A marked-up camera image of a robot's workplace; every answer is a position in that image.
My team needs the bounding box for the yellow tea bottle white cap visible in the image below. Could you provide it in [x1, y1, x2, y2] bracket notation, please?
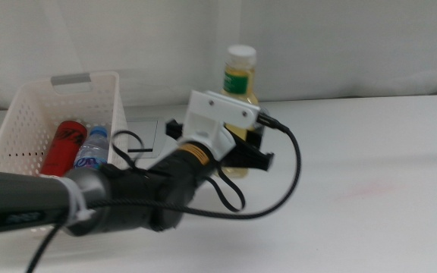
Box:
[216, 44, 260, 180]

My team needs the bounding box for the thin black looped cable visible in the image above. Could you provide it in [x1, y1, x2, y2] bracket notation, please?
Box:
[109, 130, 247, 213]

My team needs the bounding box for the thick braided black camera cable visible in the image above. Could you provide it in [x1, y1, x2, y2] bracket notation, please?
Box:
[24, 112, 303, 273]

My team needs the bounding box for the white backdrop sheet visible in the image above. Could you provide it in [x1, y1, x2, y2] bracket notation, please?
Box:
[0, 0, 437, 111]

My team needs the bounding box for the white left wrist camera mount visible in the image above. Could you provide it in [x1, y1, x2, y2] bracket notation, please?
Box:
[180, 89, 263, 163]

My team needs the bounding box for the white perforated plastic basket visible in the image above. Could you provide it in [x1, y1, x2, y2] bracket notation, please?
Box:
[0, 71, 130, 239]

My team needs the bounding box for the silver rectangular table cable hatch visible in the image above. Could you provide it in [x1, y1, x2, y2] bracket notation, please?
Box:
[124, 118, 168, 159]

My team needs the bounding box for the small water bottle blue cap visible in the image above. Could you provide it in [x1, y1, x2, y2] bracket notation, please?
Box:
[73, 125, 111, 171]

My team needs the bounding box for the white cable tie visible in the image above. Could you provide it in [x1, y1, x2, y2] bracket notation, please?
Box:
[56, 175, 95, 229]

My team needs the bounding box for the red cola can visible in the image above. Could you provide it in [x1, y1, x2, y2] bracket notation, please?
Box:
[39, 120, 89, 178]

